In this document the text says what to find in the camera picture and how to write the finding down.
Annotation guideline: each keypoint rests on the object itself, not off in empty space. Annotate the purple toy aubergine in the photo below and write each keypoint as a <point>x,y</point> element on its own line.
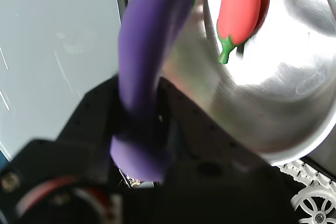
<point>147,51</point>

